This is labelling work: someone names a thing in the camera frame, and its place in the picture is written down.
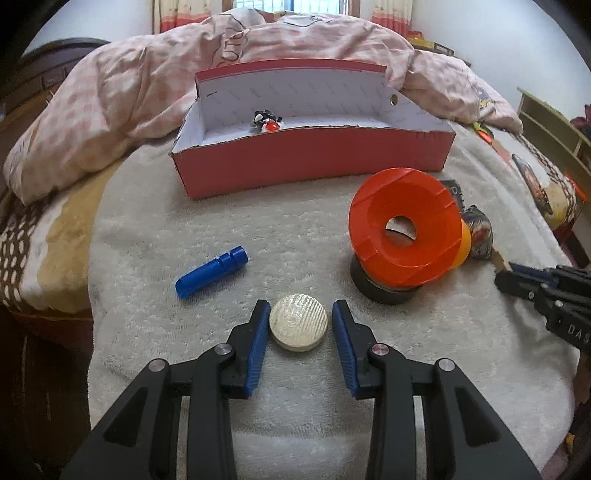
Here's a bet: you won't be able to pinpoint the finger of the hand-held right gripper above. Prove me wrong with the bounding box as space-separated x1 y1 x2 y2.
508 262 591 301
495 271 571 324

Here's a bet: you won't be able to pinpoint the yellow and red boxes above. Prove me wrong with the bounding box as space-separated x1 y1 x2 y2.
409 30 472 65

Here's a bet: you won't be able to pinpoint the dark patterned packet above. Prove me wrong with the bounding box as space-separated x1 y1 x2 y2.
438 180 465 214

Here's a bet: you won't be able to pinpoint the pink checked quilt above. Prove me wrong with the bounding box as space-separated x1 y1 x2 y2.
2 7 525 206

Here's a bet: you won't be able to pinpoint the window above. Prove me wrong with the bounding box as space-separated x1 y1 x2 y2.
231 0 352 17

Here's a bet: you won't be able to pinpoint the dark wooden headboard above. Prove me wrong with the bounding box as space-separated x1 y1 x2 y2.
0 37 109 139

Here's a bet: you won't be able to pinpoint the cream fleece blanket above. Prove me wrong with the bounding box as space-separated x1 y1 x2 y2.
88 120 583 480

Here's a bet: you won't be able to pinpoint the brown dotted bed sheet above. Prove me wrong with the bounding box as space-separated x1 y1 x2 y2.
0 152 122 320

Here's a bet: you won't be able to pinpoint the blue plastic cylinder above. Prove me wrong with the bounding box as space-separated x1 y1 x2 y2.
174 246 250 301

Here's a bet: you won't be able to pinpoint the cream round ribbed disc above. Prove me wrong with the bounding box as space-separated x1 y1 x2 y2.
269 293 329 354

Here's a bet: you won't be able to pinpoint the red cardboard box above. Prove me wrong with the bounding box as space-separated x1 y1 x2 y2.
170 59 458 200

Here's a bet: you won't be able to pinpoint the cartoon printed bed sheet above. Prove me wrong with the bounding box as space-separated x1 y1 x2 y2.
462 74 588 232

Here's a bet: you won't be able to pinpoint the patterned curtain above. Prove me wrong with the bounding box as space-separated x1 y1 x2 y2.
157 0 223 33
369 0 417 38

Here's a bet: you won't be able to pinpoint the orange ball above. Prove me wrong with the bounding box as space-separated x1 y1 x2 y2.
450 217 472 271

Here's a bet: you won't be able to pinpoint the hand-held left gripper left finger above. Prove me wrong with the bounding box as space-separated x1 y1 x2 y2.
60 299 272 480

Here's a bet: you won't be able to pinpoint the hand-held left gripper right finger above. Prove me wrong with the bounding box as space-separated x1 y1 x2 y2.
331 299 543 480

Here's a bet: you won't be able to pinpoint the small black white figurine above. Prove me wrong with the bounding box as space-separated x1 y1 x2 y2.
250 109 283 134

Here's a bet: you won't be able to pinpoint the black tape roll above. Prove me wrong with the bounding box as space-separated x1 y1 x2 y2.
349 254 423 305

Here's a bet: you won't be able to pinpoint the wooden shelf rack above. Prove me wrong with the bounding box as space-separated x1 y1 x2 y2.
516 87 591 186

